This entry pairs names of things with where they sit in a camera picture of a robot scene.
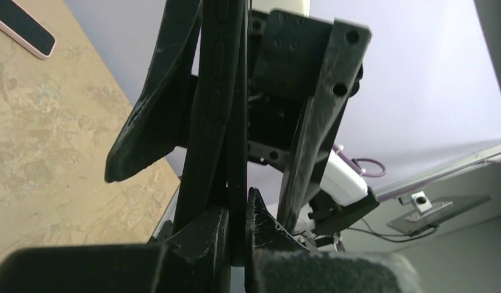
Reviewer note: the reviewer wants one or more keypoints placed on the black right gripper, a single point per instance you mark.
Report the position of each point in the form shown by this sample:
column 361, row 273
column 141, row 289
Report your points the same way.
column 302, row 72

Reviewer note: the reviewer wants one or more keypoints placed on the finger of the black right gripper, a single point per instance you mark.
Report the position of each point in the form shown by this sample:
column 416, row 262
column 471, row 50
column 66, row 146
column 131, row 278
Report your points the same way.
column 153, row 127

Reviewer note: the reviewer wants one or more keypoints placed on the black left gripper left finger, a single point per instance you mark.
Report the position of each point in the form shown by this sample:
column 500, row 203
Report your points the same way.
column 196, row 259

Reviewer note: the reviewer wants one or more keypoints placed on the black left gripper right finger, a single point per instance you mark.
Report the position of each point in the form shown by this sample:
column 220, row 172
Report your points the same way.
column 276, row 262

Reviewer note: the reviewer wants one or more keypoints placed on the black phone case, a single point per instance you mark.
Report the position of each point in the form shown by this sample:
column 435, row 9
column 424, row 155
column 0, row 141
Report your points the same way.
column 219, row 49

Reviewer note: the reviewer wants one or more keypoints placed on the black phone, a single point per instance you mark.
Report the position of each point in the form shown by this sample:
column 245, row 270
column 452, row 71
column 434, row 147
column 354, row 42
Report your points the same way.
column 237, row 153

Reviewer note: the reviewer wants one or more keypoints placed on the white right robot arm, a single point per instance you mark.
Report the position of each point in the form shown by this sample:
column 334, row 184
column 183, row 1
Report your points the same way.
column 338, row 192

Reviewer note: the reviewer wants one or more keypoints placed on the phone in pink case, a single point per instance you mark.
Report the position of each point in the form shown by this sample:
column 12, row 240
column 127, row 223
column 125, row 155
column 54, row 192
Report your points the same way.
column 23, row 28

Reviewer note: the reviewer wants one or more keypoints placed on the aluminium frame rail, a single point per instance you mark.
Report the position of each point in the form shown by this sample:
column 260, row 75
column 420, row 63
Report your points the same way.
column 418, row 182

